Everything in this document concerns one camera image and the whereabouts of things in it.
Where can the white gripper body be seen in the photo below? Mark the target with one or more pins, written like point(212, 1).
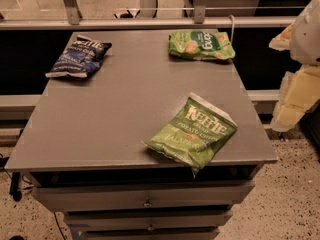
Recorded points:
point(307, 39)

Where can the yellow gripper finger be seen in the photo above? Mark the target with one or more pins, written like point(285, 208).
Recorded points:
point(282, 41)
point(299, 92)

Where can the green jalapeno Kettle chip bag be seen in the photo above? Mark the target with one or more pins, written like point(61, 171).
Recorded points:
point(194, 136)

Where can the light green chip bag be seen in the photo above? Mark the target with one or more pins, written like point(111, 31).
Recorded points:
point(200, 45)

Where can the blue Kettle chip bag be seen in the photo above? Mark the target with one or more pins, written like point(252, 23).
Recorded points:
point(81, 59)

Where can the grey drawer cabinet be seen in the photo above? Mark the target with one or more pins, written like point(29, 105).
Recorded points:
point(93, 132)

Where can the middle grey drawer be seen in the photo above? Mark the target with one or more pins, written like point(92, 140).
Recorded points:
point(146, 220)

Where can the grey drawer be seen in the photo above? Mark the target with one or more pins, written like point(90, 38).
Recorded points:
point(162, 234)
point(146, 220)
point(143, 196)

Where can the top grey drawer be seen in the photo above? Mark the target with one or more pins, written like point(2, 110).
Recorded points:
point(143, 196)

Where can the bottom grey drawer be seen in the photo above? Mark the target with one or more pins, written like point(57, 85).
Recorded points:
point(162, 234)

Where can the metal railing frame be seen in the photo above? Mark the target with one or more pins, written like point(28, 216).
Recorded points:
point(141, 14)

